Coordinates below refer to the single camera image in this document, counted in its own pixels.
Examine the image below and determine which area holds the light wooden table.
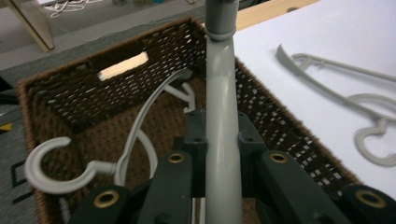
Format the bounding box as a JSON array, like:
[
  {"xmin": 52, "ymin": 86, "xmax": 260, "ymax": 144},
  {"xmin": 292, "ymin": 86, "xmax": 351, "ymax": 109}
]
[{"xmin": 235, "ymin": 0, "xmax": 322, "ymax": 32}]

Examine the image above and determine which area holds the brown wicker basket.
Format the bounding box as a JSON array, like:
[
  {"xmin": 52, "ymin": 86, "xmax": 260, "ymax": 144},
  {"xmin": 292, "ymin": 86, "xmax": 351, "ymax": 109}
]
[{"xmin": 17, "ymin": 15, "xmax": 364, "ymax": 224}]

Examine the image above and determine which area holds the white cord bundle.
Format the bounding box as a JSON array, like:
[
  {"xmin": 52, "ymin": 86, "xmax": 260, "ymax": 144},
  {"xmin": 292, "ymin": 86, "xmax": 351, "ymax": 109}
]
[{"xmin": 42, "ymin": 0, "xmax": 105, "ymax": 19}]

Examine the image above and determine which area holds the light wooden shelf unit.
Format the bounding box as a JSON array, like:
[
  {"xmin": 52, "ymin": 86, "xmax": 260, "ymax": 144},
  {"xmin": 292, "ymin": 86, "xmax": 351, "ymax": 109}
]
[{"xmin": 2, "ymin": 0, "xmax": 56, "ymax": 53}]

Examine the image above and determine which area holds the grey plastic clothes hanger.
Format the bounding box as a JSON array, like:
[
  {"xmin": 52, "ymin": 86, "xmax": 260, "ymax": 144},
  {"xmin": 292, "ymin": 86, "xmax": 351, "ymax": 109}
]
[
  {"xmin": 290, "ymin": 51, "xmax": 396, "ymax": 110},
  {"xmin": 23, "ymin": 68, "xmax": 207, "ymax": 224},
  {"xmin": 203, "ymin": 0, "xmax": 245, "ymax": 224},
  {"xmin": 275, "ymin": 43, "xmax": 396, "ymax": 168}
]

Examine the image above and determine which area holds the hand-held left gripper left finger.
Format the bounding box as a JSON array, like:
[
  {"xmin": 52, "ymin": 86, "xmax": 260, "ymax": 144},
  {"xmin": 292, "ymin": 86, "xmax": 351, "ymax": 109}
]
[{"xmin": 137, "ymin": 110, "xmax": 208, "ymax": 224}]

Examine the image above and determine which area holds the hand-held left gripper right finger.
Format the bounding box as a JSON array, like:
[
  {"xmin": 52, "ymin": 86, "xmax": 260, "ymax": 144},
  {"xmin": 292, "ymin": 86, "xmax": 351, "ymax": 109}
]
[{"xmin": 237, "ymin": 111, "xmax": 352, "ymax": 224}]

